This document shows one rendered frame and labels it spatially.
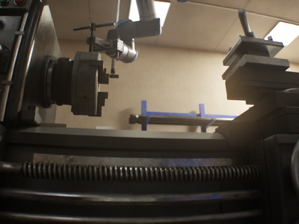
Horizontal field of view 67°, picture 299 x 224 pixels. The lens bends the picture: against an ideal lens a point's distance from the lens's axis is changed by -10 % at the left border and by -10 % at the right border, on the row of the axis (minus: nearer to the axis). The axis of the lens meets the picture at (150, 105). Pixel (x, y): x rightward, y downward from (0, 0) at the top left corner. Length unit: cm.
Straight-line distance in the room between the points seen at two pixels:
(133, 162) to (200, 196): 19
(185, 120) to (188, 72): 114
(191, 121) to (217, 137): 317
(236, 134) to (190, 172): 21
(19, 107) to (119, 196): 37
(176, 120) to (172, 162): 318
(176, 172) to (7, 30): 65
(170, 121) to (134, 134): 315
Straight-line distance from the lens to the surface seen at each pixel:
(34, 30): 86
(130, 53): 125
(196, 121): 397
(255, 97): 83
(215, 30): 460
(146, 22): 124
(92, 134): 69
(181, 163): 70
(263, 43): 87
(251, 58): 81
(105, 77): 95
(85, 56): 95
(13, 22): 87
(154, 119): 379
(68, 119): 414
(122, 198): 60
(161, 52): 478
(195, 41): 482
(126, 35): 127
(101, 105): 99
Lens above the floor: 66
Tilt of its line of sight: 21 degrees up
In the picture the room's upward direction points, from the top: 1 degrees counter-clockwise
